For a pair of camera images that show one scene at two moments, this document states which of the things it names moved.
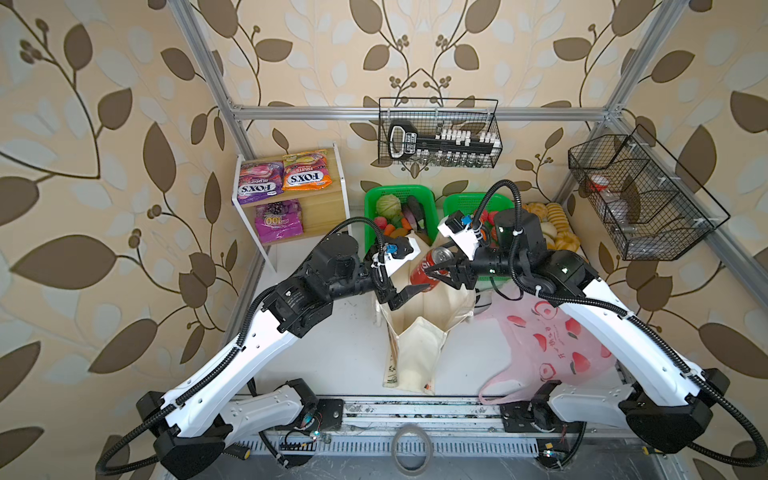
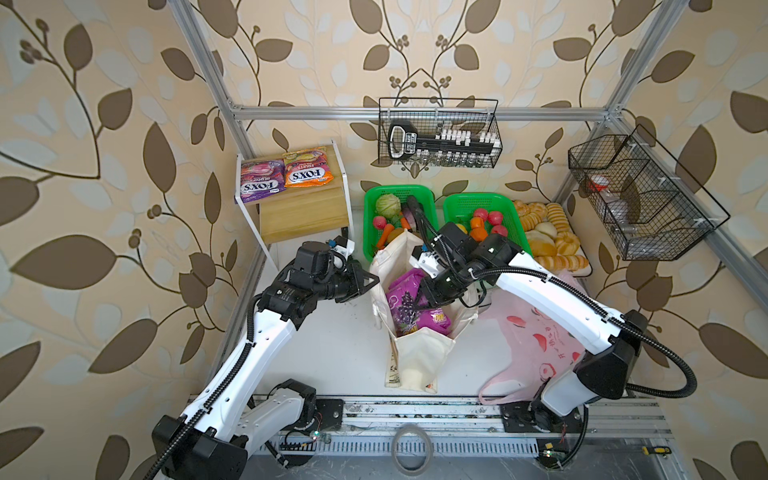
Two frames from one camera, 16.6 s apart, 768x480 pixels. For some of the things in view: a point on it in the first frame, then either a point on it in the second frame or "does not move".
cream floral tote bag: (416, 329) does not move
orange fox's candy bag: (306, 170) does not move
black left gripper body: (383, 289) → (336, 284)
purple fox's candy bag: (259, 179) does not move
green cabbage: (389, 206) does not move
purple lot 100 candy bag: (279, 220) → (401, 301)
